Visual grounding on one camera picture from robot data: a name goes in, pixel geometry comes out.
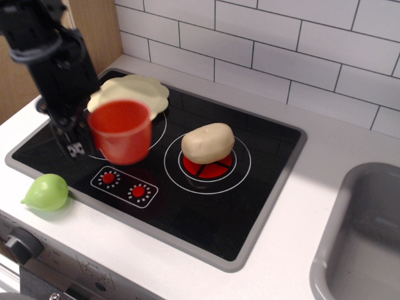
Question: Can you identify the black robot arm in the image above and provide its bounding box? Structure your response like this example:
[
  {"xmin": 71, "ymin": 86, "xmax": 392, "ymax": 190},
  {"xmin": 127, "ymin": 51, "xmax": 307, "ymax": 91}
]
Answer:
[{"xmin": 1, "ymin": 1, "xmax": 100, "ymax": 159}]

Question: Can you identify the cream scalloped plate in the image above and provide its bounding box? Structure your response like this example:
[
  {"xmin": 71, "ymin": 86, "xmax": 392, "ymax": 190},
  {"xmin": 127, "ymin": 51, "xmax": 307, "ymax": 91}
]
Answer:
[{"xmin": 87, "ymin": 74, "xmax": 169, "ymax": 120}]

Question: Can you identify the grey oven front panel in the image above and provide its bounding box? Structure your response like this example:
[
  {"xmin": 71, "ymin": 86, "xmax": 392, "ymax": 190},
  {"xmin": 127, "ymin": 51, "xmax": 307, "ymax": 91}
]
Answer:
[{"xmin": 1, "ymin": 211, "xmax": 159, "ymax": 299}]

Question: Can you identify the grey oven knob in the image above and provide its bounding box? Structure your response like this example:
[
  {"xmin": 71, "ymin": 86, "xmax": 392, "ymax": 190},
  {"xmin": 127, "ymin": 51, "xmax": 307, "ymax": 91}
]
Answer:
[{"xmin": 5, "ymin": 227, "xmax": 44, "ymax": 265}]

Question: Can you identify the grey sink basin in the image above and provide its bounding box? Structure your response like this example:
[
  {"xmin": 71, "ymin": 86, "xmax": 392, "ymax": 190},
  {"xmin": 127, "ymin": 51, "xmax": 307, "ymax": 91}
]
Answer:
[{"xmin": 309, "ymin": 162, "xmax": 399, "ymax": 299}]

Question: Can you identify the beige toy potato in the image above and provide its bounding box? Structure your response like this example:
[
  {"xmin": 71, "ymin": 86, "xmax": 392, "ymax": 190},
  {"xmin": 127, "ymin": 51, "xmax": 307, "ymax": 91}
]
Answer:
[{"xmin": 181, "ymin": 122, "xmax": 235, "ymax": 164}]

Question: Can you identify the wooden side panel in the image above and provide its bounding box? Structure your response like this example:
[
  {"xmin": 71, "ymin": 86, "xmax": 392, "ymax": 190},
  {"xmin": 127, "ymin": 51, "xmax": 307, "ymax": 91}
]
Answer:
[{"xmin": 1, "ymin": 0, "xmax": 123, "ymax": 123}]

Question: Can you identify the orange plastic cup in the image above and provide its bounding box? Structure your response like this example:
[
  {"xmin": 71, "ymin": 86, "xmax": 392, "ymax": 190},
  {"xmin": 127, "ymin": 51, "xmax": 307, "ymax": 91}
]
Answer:
[{"xmin": 87, "ymin": 99, "xmax": 152, "ymax": 166}]

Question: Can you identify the black toy stovetop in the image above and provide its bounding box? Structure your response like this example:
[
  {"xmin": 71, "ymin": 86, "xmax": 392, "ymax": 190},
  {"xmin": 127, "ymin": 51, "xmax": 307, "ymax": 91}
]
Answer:
[{"xmin": 6, "ymin": 87, "xmax": 307, "ymax": 273}]

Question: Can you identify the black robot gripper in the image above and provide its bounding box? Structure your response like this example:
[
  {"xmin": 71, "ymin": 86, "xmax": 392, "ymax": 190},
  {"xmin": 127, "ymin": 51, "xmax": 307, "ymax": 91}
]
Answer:
[{"xmin": 6, "ymin": 26, "xmax": 99, "ymax": 159}]

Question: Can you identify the green toy pear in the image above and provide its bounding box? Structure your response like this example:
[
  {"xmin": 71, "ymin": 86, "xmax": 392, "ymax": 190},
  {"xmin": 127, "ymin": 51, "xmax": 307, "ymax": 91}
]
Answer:
[{"xmin": 20, "ymin": 174, "xmax": 69, "ymax": 211}]

